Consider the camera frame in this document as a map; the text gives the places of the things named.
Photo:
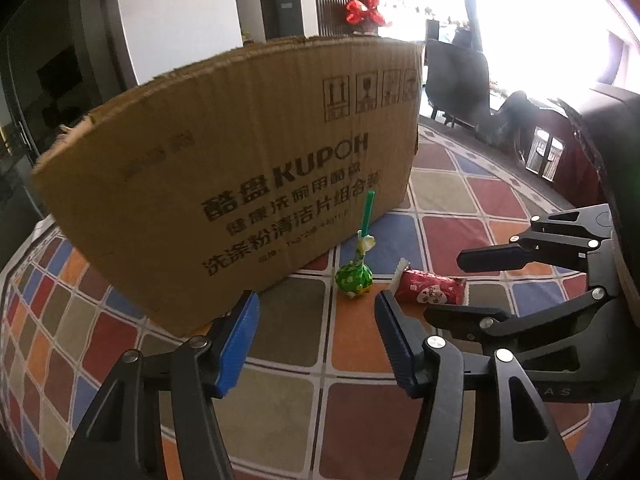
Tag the colourful checked tablecloth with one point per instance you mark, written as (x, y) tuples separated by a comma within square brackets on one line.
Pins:
[(450, 230)]

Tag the dark interior door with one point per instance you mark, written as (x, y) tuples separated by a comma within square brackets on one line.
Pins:
[(289, 0)]

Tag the black framed glass door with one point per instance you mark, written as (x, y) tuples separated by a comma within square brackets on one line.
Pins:
[(50, 85)]

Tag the green lollipop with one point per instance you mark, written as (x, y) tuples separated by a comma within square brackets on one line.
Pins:
[(354, 277)]

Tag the red packet with white print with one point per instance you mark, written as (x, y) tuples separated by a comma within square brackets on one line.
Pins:
[(432, 287)]

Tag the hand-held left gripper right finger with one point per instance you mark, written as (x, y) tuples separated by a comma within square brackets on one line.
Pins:
[(395, 345)]

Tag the dark grey chair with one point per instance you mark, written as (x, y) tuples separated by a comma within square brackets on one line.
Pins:
[(457, 85)]

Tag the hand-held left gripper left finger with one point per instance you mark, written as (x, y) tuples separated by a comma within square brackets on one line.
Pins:
[(240, 345)]

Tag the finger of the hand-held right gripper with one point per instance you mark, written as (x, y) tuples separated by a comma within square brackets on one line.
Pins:
[(465, 321), (500, 258)]

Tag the brown cardboard box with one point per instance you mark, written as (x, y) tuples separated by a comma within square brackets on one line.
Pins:
[(225, 160)]

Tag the red bow decoration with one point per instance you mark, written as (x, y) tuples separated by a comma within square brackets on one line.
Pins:
[(365, 10)]

